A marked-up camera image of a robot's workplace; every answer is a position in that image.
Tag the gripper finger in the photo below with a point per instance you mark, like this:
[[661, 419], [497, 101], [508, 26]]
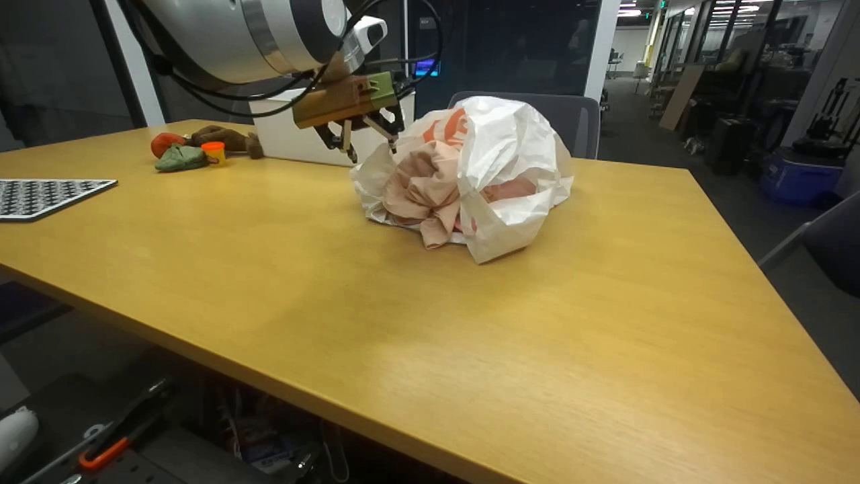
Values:
[[391, 124], [344, 138]]

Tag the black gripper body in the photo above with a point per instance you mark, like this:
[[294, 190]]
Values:
[[377, 107]]

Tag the white plastic bag orange print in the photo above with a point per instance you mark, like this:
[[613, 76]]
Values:
[[510, 143]]

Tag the blue lit display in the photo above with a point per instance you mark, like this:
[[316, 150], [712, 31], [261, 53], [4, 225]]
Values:
[[427, 68]]

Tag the green cloth toy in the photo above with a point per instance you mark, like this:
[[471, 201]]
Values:
[[177, 160]]

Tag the white pole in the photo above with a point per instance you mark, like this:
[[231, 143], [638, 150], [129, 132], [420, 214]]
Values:
[[136, 83]]

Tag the white pillar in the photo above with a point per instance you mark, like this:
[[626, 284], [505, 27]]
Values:
[[602, 45]]

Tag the brown leaning board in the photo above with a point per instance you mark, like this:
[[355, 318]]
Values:
[[681, 97]]

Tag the grey studded tray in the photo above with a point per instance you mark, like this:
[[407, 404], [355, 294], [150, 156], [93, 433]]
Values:
[[44, 195]]

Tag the black bin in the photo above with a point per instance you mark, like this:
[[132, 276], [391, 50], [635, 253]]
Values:
[[732, 143]]

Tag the blue storage bin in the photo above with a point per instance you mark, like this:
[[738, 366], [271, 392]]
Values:
[[797, 179]]

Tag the black machine stand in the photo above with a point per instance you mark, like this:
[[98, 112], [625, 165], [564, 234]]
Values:
[[833, 117]]

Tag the white rounded housing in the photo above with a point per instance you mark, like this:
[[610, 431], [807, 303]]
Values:
[[16, 439]]

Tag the dark grey chair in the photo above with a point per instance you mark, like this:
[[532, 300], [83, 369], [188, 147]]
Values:
[[836, 244]]

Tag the olive wrist camera box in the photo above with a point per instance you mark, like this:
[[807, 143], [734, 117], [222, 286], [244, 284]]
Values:
[[336, 101]]

